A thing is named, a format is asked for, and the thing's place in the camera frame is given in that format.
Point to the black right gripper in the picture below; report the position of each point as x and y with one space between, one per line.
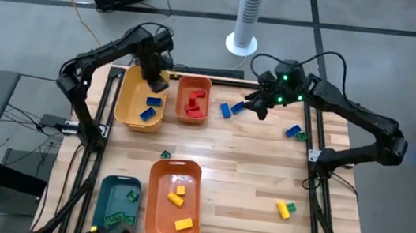
291 87

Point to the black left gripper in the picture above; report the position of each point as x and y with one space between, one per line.
156 64

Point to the blue rectangular toy brick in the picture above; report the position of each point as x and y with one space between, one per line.
238 107
225 110
293 131
153 101
147 114

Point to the red cylinder block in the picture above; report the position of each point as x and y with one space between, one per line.
193 99

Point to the red rectangular toy block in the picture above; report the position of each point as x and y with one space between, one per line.
196 114
201 93
188 107
195 108

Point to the small yellow cube block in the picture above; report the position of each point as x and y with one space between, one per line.
180 190

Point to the small green toy block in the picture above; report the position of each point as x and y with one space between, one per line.
291 208
132 196
302 136

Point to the green square hollow block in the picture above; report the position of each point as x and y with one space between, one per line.
166 154
130 220

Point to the long green studded brick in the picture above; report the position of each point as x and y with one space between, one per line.
114 218

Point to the yellow rectangular toy block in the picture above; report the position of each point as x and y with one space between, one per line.
183 223

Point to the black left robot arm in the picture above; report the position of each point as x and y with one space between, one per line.
101 49

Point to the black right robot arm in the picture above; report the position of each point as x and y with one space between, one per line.
356 111

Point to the small orange plastic bin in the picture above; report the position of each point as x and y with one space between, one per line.
185 90

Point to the yellow plastic bin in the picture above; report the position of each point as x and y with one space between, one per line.
134 103

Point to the black power strip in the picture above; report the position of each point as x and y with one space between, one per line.
213 71

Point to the white tower fan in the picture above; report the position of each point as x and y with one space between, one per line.
249 10

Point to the teal plastic bin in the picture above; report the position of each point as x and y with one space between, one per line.
112 200

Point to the large orange plastic bin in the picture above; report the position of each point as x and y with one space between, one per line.
162 230

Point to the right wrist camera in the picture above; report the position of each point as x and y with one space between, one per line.
267 78

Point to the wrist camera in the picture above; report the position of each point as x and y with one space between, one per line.
163 41
267 78

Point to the black aluminium table frame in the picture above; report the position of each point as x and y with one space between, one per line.
228 82

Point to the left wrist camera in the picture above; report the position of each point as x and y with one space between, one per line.
163 41

